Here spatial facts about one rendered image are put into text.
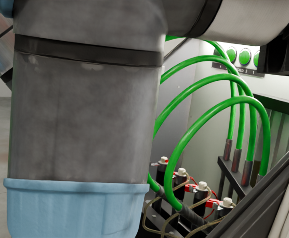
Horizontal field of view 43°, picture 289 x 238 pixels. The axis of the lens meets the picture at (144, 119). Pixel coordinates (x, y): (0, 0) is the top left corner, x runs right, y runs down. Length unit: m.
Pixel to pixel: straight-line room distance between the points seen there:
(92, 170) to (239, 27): 0.10
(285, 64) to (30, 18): 0.13
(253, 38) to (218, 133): 0.99
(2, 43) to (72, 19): 0.14
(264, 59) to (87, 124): 0.12
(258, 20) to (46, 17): 0.10
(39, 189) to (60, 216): 0.02
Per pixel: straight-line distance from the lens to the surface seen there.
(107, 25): 0.16
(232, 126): 1.01
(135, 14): 0.16
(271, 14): 0.19
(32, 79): 0.17
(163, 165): 0.91
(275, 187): 0.65
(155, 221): 0.90
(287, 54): 0.21
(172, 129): 1.29
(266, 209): 0.65
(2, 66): 0.30
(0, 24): 0.29
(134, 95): 0.17
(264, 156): 0.76
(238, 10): 0.18
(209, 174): 1.23
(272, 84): 1.03
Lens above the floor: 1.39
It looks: 12 degrees down
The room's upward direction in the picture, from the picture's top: 7 degrees clockwise
